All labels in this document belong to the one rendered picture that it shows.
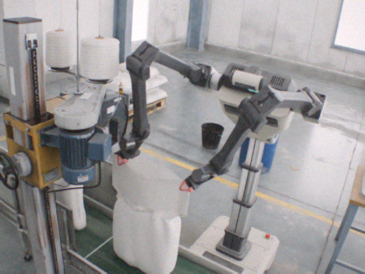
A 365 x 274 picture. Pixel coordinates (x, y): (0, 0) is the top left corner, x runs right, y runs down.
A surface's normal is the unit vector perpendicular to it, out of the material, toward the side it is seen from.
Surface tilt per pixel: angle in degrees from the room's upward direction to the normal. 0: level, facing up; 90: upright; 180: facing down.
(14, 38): 90
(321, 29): 90
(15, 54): 90
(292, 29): 90
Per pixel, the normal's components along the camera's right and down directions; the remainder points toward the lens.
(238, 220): -0.53, 0.31
